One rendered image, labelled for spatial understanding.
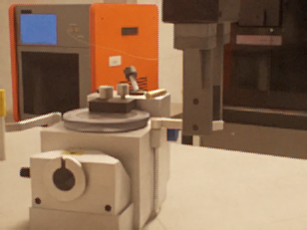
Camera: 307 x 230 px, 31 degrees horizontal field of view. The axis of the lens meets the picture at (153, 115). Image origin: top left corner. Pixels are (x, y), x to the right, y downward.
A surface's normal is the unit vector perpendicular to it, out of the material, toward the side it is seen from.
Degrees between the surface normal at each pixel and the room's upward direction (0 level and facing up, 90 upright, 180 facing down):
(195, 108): 90
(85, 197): 90
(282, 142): 90
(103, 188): 90
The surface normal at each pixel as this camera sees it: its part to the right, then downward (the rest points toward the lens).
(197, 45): -0.28, 0.18
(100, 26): 0.88, 0.09
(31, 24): -0.48, 0.16
